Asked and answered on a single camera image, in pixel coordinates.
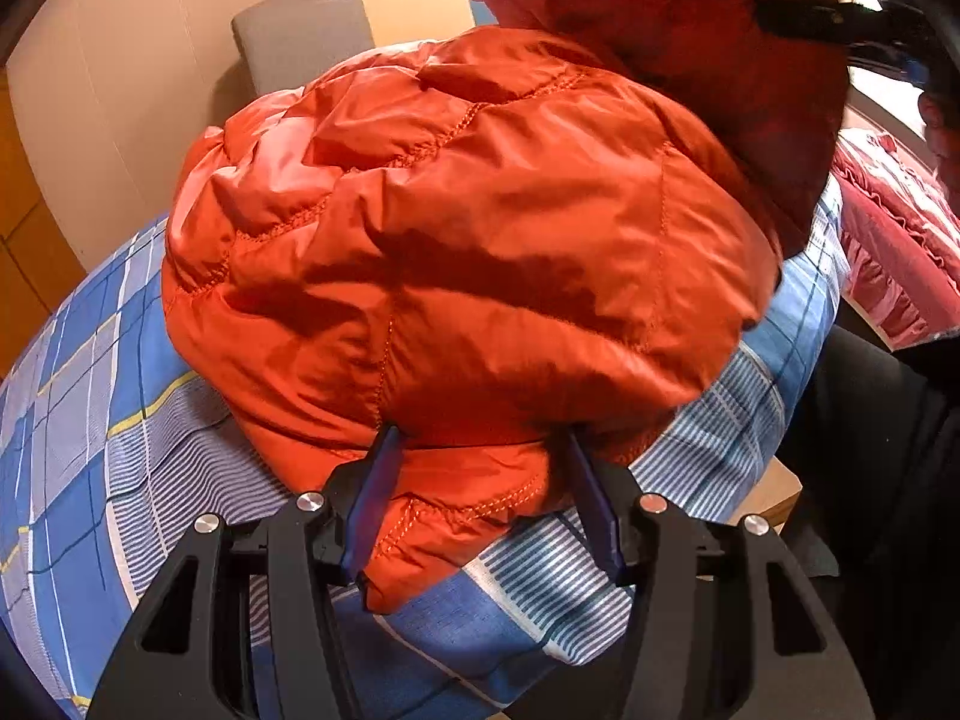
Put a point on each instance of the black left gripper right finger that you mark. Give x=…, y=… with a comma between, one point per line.
x=723, y=622

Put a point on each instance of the orange quilted puffer jacket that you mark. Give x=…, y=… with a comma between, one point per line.
x=562, y=222

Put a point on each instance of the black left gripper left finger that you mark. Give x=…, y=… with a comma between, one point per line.
x=239, y=622

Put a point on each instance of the blue plaid bed sheet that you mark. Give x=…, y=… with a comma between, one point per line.
x=112, y=445

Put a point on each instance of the person right hand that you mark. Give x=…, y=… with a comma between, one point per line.
x=943, y=140

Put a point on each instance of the grey yellow blue headboard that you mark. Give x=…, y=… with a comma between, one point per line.
x=286, y=43

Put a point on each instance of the red pink ruffled bedding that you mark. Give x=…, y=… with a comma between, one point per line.
x=900, y=238

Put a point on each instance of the wooden wardrobe panels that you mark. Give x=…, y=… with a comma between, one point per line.
x=38, y=269

